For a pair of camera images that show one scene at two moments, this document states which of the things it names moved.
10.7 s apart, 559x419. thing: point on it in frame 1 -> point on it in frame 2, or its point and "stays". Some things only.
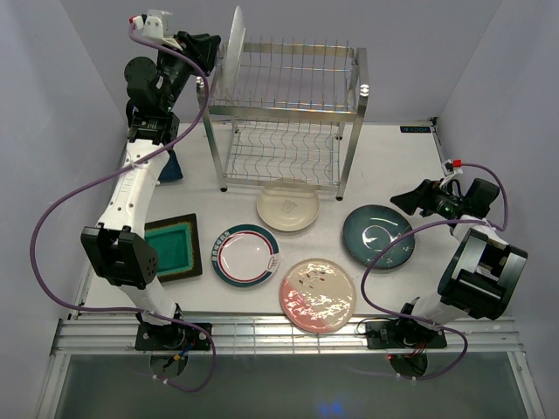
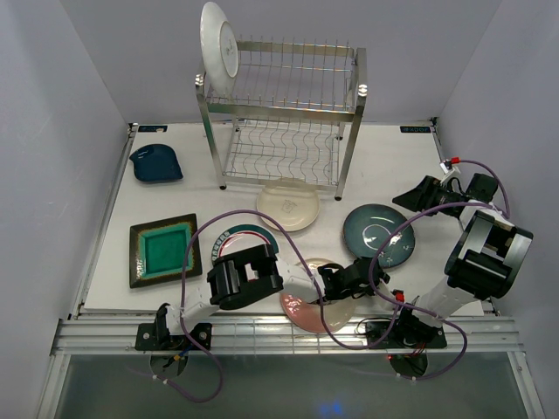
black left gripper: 201,47 -> 382,276
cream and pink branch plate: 318,295 stays
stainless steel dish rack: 293,115 stays
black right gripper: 424,195 stays
